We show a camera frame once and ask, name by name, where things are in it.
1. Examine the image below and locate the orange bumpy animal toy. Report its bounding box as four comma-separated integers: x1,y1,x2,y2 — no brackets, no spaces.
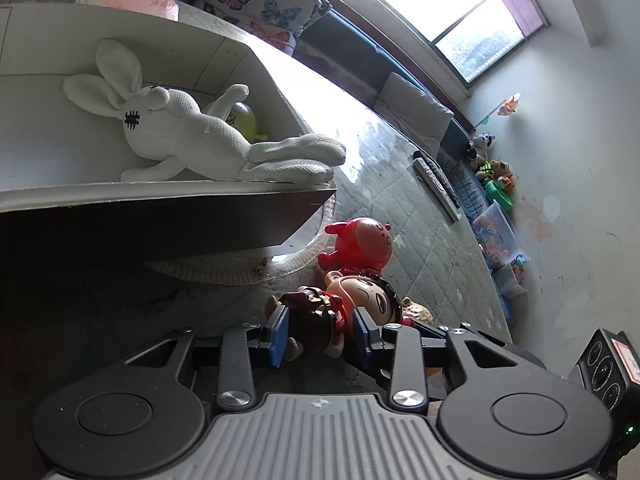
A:
400,297,437,326

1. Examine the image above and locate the red dressed doll figure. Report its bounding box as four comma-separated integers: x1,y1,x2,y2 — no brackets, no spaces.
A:
265,271,402,362

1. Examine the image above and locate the red round pig toy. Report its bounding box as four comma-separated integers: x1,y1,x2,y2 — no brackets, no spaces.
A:
317,217,393,275

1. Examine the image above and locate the green round toy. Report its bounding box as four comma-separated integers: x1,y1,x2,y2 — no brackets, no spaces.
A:
226,102,269,143

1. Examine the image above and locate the white plush rabbit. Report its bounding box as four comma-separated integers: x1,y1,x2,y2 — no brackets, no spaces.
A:
63,39,346,184

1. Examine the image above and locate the blue sofa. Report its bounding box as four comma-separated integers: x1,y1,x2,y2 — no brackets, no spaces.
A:
175,0,510,337

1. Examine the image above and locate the clear plastic toy bin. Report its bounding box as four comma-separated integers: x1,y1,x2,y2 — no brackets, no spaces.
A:
472,200,527,270

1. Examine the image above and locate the green toy basin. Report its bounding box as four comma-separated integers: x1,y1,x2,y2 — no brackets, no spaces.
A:
484,180,513,212

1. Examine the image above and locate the grey remote control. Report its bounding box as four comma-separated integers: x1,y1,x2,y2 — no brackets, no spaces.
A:
412,151,462,222

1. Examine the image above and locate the pile of plush toys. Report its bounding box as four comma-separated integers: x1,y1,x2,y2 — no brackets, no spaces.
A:
466,133,515,193

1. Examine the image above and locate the grey cardboard box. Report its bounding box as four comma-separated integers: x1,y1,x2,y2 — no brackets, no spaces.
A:
1,3,346,260

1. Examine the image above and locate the white cushion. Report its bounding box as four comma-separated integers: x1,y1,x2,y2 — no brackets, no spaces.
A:
373,73,454,157

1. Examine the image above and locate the orange pinwheel toy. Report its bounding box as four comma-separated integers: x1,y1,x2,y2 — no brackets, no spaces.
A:
480,92,521,126

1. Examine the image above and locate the window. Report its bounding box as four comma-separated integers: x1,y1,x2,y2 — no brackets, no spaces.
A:
294,0,551,97

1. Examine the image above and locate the butterfly print pillow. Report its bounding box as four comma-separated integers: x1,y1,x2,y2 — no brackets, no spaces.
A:
194,0,332,55

